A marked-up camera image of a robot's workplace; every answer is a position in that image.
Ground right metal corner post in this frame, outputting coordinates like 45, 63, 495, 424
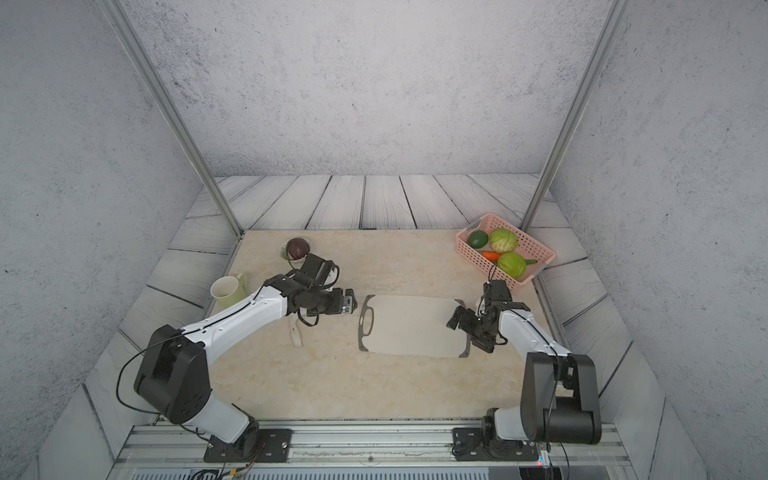
521, 0, 632, 231

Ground white speckled knife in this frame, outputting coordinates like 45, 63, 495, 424
288, 314, 303, 348

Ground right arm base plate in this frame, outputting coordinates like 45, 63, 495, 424
451, 427, 540, 462

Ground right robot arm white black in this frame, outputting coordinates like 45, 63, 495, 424
447, 302, 602, 445

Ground white grey-rimmed cutting board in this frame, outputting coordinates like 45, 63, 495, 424
358, 295, 471, 358

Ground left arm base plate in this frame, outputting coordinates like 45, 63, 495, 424
203, 428, 293, 463

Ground orange carrot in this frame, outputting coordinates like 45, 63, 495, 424
481, 251, 501, 262

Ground small floral bowl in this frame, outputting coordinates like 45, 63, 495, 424
279, 238, 312, 263

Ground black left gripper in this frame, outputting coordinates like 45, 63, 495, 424
308, 286, 361, 317

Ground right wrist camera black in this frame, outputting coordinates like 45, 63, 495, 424
480, 280, 513, 314

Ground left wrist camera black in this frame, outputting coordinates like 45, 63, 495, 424
299, 253, 337, 289

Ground aluminium rail frame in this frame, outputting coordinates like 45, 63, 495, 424
108, 419, 637, 479

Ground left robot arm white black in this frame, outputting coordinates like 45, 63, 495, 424
133, 272, 358, 445

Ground left metal corner post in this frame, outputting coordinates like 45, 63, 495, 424
98, 0, 244, 240

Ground metal corner post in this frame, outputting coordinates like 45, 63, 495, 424
98, 0, 244, 240
521, 0, 632, 231

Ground green cabbage front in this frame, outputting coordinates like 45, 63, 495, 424
496, 252, 528, 279

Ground dark green avocado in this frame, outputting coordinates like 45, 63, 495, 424
467, 230, 489, 250

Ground pink plastic basket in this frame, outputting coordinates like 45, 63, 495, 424
455, 213, 556, 293

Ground green cabbage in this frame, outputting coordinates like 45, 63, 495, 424
489, 228, 518, 254
496, 252, 528, 279

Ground light green mug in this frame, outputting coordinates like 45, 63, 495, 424
209, 273, 248, 309

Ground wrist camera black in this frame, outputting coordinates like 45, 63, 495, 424
480, 280, 513, 314
299, 253, 337, 289

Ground green cabbage back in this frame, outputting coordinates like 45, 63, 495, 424
489, 228, 518, 254

